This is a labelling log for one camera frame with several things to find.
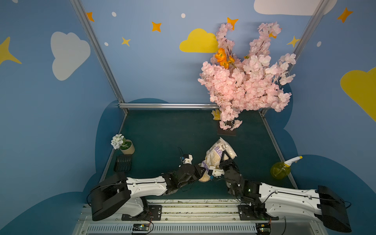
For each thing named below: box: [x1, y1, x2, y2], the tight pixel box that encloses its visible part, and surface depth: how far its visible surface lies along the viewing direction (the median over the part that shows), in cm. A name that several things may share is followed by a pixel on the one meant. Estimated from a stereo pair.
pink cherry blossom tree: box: [197, 22, 297, 131], surface depth 69 cm
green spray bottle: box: [270, 155, 304, 180], surface depth 83 cm
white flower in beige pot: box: [110, 133, 136, 155], surface depth 90 cm
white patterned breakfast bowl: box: [198, 173, 211, 183], surface depth 76 cm
